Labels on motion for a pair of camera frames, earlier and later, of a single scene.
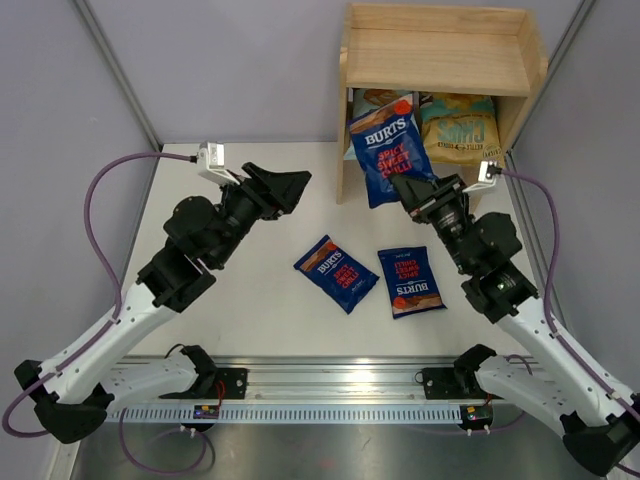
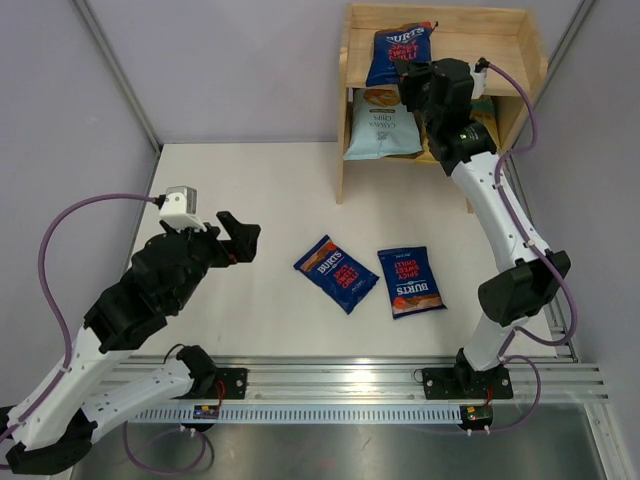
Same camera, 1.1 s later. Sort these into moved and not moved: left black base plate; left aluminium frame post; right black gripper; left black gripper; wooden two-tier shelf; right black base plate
Moved: right black gripper; left black gripper
Not moved: right black base plate; left aluminium frame post; left black base plate; wooden two-tier shelf
